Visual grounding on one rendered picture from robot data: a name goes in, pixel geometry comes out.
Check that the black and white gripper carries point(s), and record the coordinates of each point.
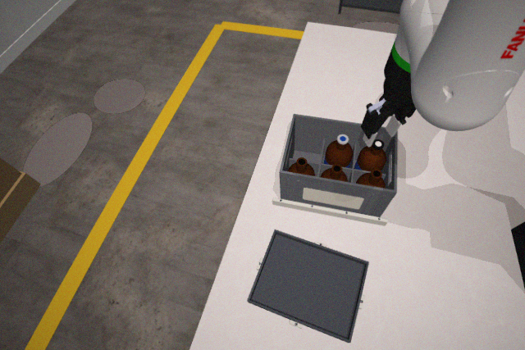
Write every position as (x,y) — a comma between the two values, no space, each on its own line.
(390,104)

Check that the brown glass bottle with blue label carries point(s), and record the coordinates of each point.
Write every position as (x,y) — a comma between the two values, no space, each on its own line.
(339,152)
(371,158)

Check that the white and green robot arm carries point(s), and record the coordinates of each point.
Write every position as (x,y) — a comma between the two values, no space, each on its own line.
(465,77)

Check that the grey divided crate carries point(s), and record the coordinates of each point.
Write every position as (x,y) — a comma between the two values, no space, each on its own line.
(309,133)

